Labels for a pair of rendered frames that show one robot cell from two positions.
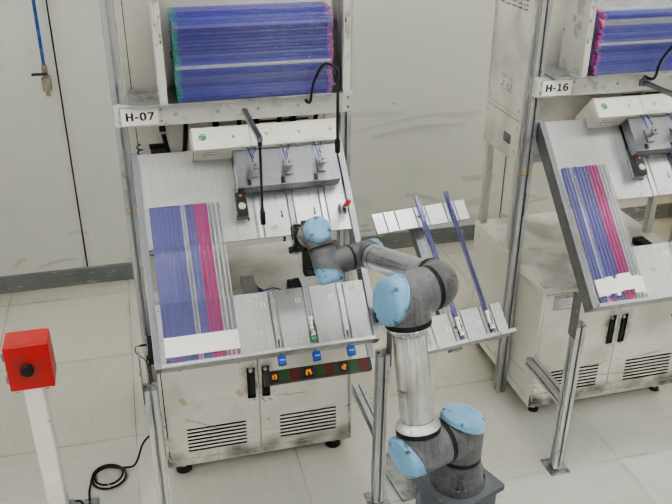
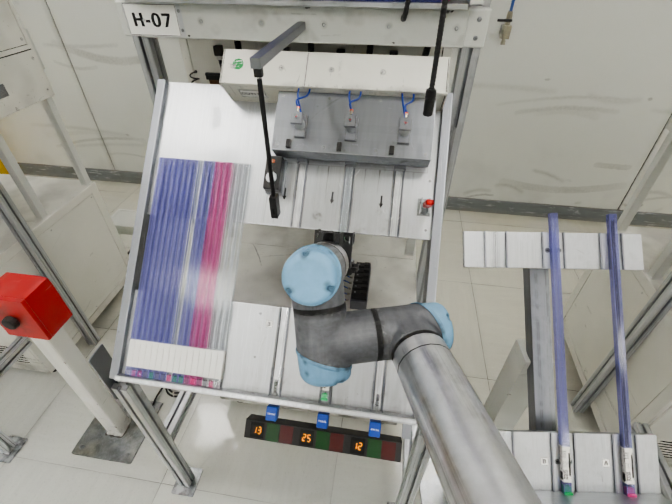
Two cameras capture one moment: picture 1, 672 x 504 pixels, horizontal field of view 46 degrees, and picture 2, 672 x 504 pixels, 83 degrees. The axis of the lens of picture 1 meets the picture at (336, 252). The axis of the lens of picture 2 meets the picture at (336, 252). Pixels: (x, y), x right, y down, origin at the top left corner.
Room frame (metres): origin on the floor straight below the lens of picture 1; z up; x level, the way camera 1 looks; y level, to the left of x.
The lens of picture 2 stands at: (1.70, -0.12, 1.49)
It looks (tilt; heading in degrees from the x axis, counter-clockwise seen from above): 40 degrees down; 24
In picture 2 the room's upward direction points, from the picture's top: straight up
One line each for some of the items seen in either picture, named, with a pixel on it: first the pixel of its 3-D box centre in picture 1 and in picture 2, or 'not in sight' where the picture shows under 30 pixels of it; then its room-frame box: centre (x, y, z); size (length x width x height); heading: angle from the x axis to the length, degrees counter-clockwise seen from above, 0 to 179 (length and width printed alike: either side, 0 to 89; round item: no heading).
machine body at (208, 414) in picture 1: (245, 351); (319, 307); (2.64, 0.36, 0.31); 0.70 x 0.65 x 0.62; 105
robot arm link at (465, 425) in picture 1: (459, 432); not in sight; (1.66, -0.33, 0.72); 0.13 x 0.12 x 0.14; 122
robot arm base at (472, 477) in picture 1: (458, 465); not in sight; (1.67, -0.34, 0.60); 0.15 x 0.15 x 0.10
